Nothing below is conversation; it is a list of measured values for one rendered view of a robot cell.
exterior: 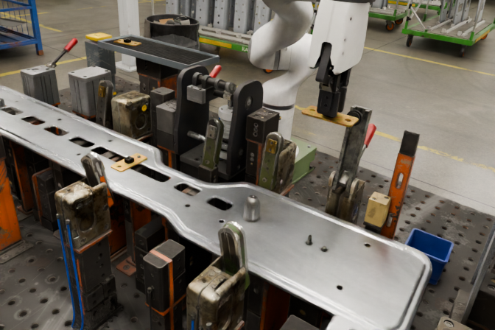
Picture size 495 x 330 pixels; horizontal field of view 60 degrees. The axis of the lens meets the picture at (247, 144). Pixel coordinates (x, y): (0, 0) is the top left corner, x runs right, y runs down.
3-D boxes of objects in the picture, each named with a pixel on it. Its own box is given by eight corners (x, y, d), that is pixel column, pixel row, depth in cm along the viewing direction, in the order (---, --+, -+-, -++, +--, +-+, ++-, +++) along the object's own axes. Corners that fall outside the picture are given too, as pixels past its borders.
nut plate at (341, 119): (300, 113, 68) (300, 106, 68) (310, 106, 71) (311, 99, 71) (350, 127, 64) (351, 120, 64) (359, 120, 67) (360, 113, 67)
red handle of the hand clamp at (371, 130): (331, 179, 87) (362, 119, 93) (333, 184, 88) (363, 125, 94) (351, 185, 85) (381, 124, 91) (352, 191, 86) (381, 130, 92)
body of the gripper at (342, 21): (337, -19, 65) (327, 55, 70) (307, -13, 57) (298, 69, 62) (387, -12, 61) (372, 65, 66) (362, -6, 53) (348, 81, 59)
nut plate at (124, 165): (121, 172, 97) (120, 167, 96) (109, 166, 99) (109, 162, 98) (148, 158, 103) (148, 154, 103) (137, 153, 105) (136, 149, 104)
